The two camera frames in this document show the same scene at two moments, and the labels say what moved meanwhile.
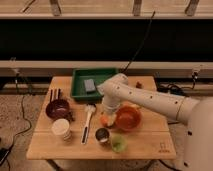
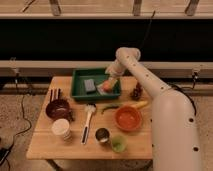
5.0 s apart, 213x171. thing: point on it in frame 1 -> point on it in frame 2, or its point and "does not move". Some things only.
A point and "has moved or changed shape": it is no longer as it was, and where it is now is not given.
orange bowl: x=129 y=116 does not move
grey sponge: x=89 y=85 does not move
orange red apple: x=104 y=119 has moved or changed shape
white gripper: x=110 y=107 -> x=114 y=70
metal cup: x=103 y=134 does not move
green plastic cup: x=119 y=143 does not move
